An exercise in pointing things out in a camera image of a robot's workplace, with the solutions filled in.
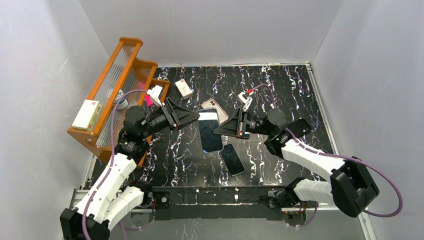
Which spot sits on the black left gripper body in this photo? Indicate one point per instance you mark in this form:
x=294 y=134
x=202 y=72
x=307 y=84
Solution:
x=171 y=115

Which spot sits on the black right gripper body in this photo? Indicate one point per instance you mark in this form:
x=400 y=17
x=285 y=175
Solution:
x=240 y=122

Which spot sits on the blue smartphone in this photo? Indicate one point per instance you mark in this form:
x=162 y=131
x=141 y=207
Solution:
x=208 y=121

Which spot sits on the dark smartphone with light rim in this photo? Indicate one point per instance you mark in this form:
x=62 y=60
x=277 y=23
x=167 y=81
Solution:
x=232 y=160

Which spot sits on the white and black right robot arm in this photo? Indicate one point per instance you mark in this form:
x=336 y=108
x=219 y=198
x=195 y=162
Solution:
x=348 y=185

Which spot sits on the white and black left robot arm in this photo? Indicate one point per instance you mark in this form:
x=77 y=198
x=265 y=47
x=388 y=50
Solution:
x=102 y=208

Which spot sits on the black phone case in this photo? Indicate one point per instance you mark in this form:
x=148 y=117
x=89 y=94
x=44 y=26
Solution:
x=299 y=128

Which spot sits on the pink marker pen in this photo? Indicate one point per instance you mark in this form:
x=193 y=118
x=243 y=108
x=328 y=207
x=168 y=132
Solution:
x=148 y=100

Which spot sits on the small white carton box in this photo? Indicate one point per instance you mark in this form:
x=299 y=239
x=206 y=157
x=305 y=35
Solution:
x=183 y=88

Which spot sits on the orange wooden shelf rack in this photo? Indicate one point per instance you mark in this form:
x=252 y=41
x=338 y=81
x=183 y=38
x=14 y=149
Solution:
x=122 y=84

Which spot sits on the white and blue tape roll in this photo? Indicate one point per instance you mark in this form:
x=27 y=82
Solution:
x=120 y=101

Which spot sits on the white and green box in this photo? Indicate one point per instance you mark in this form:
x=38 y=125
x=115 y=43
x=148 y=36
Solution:
x=87 y=115

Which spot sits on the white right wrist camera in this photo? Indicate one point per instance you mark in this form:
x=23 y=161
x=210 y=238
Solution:
x=245 y=99

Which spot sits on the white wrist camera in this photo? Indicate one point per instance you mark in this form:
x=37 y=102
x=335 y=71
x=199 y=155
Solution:
x=155 y=95
x=245 y=99

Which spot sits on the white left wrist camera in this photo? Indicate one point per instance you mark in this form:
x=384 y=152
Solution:
x=155 y=95

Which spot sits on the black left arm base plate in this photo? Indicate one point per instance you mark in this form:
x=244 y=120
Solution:
x=145 y=213

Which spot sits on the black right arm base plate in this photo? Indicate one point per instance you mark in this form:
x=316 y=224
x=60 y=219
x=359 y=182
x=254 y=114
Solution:
x=296 y=213

